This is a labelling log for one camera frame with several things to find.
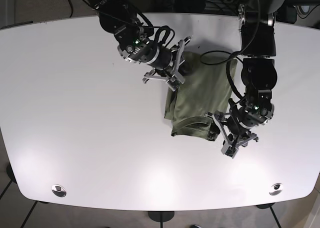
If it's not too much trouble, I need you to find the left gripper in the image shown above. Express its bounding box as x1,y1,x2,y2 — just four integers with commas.
205,104,275,149

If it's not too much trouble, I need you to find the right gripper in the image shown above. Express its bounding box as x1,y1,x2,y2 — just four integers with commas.
117,37,194,84

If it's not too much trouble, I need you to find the olive green T-shirt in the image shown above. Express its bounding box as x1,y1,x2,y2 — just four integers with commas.
164,51,232,140

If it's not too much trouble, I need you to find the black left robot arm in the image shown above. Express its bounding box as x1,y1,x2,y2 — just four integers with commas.
213,0,285,158

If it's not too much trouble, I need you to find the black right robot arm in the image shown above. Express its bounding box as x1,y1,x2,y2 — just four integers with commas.
82,0,191,91

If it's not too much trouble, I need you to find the right chrome table grommet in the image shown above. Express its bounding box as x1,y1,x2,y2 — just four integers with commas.
269,183,284,196

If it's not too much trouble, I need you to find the chrome table grommet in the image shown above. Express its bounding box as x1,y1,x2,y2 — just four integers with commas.
269,183,284,196
51,184,67,198

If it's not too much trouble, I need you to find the black table base foot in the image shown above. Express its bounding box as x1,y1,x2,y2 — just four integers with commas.
147,211,175,223

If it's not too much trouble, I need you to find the left chrome table grommet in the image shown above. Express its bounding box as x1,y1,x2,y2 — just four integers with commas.
51,184,67,198

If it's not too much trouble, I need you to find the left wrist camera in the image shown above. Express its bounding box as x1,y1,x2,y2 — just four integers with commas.
221,143,239,159

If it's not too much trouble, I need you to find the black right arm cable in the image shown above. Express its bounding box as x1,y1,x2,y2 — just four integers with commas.
74,0,176,49

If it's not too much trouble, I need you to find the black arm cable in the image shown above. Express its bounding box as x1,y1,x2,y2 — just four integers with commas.
199,0,262,106
74,0,176,49

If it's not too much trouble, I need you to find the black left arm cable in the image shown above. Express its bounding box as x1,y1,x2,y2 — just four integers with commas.
199,0,262,106

